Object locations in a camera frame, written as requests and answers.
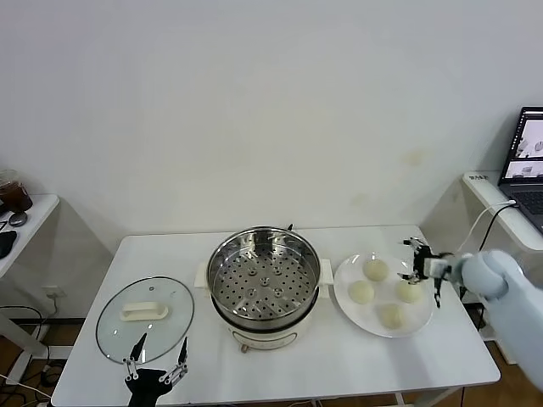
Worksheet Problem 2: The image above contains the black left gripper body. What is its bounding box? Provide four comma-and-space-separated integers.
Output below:
126, 368, 168, 407

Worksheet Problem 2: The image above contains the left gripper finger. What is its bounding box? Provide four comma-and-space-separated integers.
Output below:
122, 332, 148, 382
160, 336, 189, 386

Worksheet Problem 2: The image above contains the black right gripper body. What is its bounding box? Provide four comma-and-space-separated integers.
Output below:
413, 249, 443, 282

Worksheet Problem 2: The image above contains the white steamed baozi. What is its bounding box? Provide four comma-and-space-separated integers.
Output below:
348, 280, 375, 304
363, 259, 389, 282
378, 304, 404, 331
396, 280, 424, 304

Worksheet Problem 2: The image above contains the glass lid with cream handle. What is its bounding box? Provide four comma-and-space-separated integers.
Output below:
95, 276, 195, 365

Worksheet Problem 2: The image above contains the stainless steel steamer basket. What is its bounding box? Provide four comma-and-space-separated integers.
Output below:
206, 226, 322, 332

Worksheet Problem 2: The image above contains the white round plate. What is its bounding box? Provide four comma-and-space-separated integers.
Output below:
333, 253, 434, 338

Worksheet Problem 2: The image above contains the white side desk with label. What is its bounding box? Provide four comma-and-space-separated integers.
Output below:
461, 171, 543, 365

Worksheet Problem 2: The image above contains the grey open laptop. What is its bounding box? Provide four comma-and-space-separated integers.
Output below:
496, 106, 543, 237

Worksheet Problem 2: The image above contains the brown jar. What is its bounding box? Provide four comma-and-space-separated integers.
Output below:
0, 169, 34, 213

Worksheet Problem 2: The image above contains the black coiled floor cable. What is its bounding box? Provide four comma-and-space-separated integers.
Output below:
40, 360, 65, 389

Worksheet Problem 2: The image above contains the white laptop cable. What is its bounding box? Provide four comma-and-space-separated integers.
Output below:
459, 198, 518, 254

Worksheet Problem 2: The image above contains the white floor cable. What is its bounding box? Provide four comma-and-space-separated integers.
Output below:
0, 372, 52, 402

